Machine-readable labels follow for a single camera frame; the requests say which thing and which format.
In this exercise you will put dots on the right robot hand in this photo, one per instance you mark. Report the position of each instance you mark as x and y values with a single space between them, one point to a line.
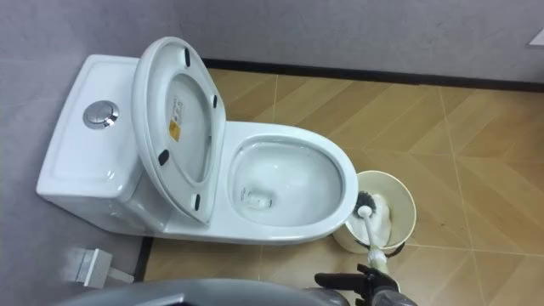
365 282

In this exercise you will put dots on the white ceramic toilet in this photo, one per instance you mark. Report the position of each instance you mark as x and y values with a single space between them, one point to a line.
106 153

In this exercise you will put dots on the cream plastic bucket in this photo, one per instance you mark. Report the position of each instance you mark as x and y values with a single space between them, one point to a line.
404 204

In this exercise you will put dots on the white wall fixture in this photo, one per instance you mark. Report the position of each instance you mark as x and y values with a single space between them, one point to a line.
95 267

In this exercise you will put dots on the robot body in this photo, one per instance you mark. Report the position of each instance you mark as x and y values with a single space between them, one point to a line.
204 293

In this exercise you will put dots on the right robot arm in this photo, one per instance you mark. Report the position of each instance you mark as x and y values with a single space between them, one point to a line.
393 298

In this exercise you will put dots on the white toilet brush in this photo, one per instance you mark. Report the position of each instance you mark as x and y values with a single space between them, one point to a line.
370 229

